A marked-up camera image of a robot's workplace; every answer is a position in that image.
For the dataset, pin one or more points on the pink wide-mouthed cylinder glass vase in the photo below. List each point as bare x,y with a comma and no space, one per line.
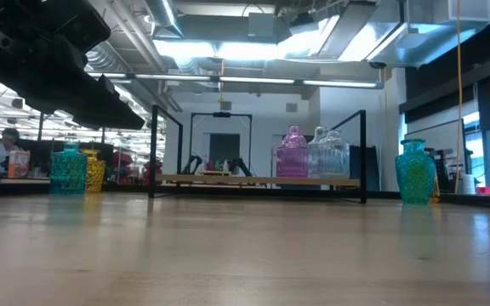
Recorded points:
292,163

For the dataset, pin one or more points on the black monitor panel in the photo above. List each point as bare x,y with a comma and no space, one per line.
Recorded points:
355,166

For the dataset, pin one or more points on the orange cardboard box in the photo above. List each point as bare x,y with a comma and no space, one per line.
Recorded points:
18,163

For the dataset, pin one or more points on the teal square diamond-pattern glass vase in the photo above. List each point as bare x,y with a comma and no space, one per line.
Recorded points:
68,170

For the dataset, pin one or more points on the yellow slim glass vase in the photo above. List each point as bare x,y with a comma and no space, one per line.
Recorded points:
436,191

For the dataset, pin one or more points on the clear round-shouldered glass vase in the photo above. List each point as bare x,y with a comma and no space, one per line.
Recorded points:
335,157

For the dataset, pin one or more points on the teal bulbous flared glass vase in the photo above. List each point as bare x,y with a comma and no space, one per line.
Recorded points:
415,174

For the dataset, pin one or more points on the distant black robot rig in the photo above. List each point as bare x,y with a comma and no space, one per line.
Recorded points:
221,114

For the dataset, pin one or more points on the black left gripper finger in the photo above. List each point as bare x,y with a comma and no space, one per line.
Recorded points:
87,102

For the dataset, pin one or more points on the person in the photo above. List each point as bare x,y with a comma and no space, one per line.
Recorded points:
0,155

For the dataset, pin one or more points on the yellow diamond-pattern glass vase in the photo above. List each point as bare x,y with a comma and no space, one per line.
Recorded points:
96,172

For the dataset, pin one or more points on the dark ceiling security camera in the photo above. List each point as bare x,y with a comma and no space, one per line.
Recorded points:
377,65

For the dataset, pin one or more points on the white bin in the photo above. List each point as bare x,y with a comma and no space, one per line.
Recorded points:
469,185

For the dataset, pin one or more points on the grey wall vent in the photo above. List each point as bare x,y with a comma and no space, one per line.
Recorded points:
292,107

